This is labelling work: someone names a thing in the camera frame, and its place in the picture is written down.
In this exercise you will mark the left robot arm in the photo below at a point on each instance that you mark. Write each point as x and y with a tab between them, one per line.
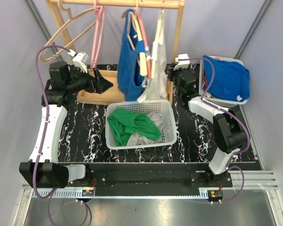
42	170

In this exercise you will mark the white-top hanger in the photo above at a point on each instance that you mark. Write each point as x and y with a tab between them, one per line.
157	42

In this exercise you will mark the white perforated plastic basket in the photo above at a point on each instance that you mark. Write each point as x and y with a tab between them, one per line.
161	107

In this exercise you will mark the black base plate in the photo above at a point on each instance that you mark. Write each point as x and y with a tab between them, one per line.
146	181

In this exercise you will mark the wooden clothes rack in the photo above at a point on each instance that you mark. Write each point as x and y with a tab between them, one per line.
114	95

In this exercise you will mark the blue cloth in bin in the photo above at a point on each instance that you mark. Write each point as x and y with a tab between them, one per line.
227	80

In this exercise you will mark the green tank top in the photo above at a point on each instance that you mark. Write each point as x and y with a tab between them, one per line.
124	123

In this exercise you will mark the grey tank top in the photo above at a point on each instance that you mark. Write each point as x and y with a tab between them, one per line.
137	139

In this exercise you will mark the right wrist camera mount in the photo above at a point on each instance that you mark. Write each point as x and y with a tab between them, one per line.
181	62

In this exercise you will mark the pink plastic hanger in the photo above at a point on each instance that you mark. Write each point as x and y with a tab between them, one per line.
97	40

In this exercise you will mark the pink striped-top hanger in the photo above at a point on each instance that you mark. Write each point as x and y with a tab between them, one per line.
143	33

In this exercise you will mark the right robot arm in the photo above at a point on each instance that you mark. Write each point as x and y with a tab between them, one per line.
231	135

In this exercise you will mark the blue tank top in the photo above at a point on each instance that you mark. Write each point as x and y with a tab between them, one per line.
128	72

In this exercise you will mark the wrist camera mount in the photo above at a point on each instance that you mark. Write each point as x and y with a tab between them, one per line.
79	60
181	62

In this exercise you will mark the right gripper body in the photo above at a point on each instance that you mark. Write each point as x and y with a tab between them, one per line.
174	74

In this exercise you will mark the white tank top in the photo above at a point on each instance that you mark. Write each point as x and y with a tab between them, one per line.
157	88

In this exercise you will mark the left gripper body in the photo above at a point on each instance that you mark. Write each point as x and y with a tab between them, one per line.
86	82

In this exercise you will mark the beige wooden hanger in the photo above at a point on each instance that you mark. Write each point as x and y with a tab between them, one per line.
63	18

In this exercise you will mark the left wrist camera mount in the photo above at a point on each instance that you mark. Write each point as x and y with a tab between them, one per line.
79	60

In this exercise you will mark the aluminium rail frame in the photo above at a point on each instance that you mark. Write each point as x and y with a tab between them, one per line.
253	200

